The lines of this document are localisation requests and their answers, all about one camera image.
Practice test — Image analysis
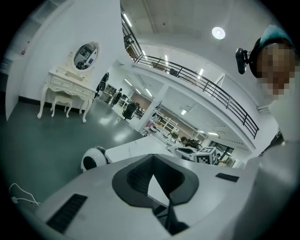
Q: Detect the cream dressing table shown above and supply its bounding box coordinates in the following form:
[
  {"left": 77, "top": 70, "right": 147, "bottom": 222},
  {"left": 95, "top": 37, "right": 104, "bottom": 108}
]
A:
[{"left": 37, "top": 41, "right": 101, "bottom": 124}]

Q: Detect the round ceiling light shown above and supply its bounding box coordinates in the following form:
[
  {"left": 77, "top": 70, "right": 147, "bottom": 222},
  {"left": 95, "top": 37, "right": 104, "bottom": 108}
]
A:
[{"left": 211, "top": 26, "right": 226, "bottom": 40}]

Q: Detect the white cable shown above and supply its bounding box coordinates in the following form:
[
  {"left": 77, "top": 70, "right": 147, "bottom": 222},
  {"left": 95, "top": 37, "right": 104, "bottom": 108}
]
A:
[{"left": 8, "top": 182, "right": 42, "bottom": 207}]

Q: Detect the black mezzanine railing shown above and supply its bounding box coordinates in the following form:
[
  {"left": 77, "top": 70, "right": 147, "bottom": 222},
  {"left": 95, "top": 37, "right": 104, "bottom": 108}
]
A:
[{"left": 120, "top": 11, "right": 260, "bottom": 140}]

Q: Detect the teal head cap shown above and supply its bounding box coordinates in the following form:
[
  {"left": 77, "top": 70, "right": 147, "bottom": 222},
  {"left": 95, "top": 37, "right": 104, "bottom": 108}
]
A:
[{"left": 259, "top": 23, "right": 294, "bottom": 45}]

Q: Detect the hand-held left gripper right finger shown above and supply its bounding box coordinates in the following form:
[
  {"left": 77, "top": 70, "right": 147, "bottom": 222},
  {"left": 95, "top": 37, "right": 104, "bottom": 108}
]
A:
[{"left": 153, "top": 154, "right": 258, "bottom": 240}]

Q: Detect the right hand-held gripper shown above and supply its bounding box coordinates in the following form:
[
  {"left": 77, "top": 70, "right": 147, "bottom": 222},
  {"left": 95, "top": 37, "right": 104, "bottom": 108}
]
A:
[{"left": 174, "top": 146, "right": 220, "bottom": 166}]

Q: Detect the white cubby shelf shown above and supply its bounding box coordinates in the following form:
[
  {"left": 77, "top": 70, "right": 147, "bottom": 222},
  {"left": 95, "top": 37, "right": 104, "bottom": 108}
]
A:
[{"left": 28, "top": 0, "right": 76, "bottom": 26}]

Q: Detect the black head-mounted camera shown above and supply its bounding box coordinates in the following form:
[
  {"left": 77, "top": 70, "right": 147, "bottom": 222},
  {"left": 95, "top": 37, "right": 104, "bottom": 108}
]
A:
[{"left": 235, "top": 47, "right": 250, "bottom": 75}]

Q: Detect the person's head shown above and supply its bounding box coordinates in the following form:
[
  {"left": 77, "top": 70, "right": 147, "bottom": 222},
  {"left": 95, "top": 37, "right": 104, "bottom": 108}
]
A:
[{"left": 248, "top": 37, "right": 298, "bottom": 95}]

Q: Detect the white shelf unit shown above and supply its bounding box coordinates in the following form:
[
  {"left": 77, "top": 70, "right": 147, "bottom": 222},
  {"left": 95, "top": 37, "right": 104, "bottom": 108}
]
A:
[{"left": 142, "top": 105, "right": 211, "bottom": 152}]

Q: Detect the black office chair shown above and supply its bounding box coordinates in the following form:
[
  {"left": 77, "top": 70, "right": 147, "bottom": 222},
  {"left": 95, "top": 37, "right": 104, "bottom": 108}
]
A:
[{"left": 121, "top": 102, "right": 137, "bottom": 122}]

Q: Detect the cream stool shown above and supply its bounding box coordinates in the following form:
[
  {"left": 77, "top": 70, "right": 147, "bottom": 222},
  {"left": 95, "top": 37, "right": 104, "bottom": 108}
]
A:
[{"left": 51, "top": 94, "right": 74, "bottom": 119}]

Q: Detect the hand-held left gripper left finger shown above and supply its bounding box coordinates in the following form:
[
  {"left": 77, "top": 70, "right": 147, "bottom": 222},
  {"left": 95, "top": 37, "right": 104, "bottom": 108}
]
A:
[{"left": 34, "top": 153, "right": 173, "bottom": 240}]

